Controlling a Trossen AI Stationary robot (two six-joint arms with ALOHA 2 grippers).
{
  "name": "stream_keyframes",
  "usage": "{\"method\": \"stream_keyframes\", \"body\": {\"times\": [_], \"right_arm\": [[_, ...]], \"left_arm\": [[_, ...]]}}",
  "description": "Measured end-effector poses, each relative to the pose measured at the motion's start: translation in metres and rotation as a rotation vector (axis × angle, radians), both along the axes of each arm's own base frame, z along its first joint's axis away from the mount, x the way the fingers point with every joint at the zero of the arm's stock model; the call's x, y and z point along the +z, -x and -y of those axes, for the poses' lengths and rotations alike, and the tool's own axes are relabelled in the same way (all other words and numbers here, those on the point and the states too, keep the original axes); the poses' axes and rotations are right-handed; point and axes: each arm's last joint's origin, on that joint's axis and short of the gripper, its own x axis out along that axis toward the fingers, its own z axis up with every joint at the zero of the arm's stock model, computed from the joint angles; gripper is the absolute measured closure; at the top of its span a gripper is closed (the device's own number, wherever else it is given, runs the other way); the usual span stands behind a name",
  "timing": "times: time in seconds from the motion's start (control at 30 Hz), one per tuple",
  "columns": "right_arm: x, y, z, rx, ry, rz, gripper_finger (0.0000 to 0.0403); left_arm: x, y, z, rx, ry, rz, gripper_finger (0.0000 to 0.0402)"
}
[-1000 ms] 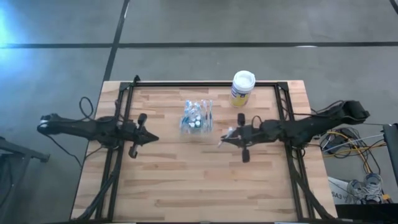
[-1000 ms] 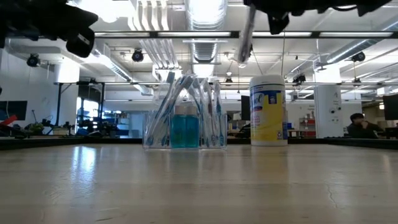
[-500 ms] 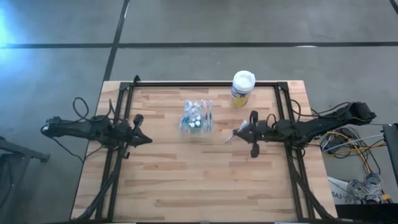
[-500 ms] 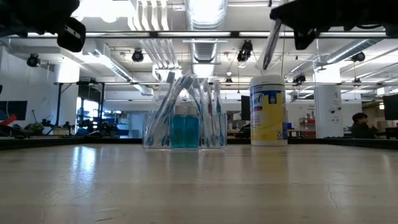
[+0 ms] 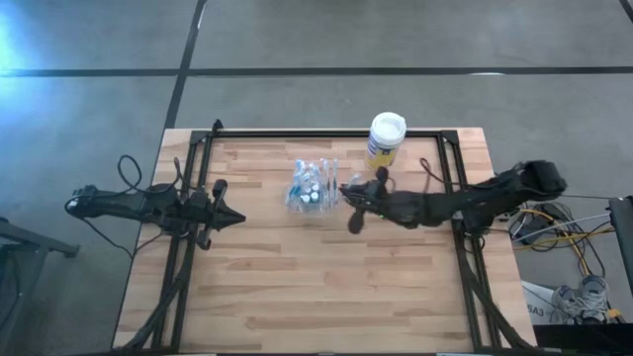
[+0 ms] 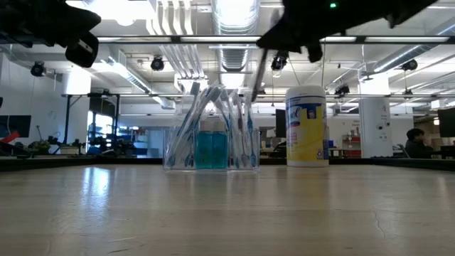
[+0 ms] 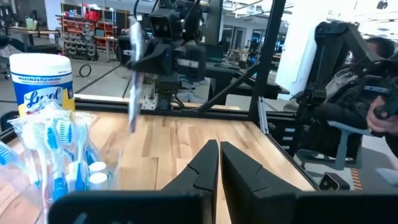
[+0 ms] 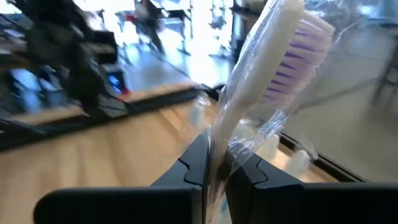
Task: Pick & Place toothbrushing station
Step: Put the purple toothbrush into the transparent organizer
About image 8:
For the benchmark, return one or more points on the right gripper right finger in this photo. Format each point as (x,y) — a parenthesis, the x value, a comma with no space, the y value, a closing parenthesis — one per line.
(295,205)

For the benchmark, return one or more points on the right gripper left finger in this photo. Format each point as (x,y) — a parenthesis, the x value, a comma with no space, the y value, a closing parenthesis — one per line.
(155,205)

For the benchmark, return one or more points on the blue white toothbrush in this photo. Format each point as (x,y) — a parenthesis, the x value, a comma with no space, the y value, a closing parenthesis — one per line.
(298,163)

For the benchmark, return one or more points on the pile of blue toothbrushes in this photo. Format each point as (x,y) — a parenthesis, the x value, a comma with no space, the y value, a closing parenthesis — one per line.
(258,71)

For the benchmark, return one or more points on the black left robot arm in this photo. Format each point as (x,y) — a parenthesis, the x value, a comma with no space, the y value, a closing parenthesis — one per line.
(77,62)

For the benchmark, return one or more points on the black metal rig frame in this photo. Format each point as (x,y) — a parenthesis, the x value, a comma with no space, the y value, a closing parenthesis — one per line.
(155,101)

